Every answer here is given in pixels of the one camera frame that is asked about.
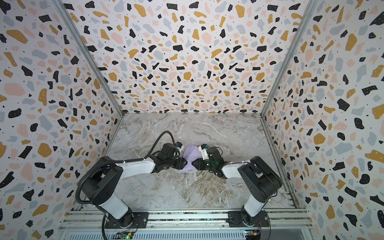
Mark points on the left circuit board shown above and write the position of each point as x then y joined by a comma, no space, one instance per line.
127,235

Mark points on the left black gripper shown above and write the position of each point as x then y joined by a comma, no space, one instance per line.
180,161

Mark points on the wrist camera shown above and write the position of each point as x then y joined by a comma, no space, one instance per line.
179,145
203,149

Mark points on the left aluminium corner post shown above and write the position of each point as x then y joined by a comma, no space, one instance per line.
65,16

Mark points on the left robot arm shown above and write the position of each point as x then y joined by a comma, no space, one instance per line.
98,186

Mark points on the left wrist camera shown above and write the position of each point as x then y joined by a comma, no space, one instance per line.
179,145

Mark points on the lilac square paper sheet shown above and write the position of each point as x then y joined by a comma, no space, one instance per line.
191,154

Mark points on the right aluminium corner post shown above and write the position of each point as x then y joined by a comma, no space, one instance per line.
290,54

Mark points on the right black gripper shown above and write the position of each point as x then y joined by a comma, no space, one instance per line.
198,163

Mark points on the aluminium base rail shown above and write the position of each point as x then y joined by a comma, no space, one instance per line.
189,224

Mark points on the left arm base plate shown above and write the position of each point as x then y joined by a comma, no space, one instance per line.
135,220

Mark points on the right circuit board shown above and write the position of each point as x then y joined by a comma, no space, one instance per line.
253,234

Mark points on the circuit board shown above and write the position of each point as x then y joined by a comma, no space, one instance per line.
127,235
253,234

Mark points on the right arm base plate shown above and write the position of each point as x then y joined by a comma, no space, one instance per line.
241,219

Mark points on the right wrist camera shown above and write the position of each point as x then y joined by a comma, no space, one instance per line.
203,149

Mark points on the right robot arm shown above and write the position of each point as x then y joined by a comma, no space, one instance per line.
261,180

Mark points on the aluminium corner post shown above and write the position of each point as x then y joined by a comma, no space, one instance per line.
65,16
290,54

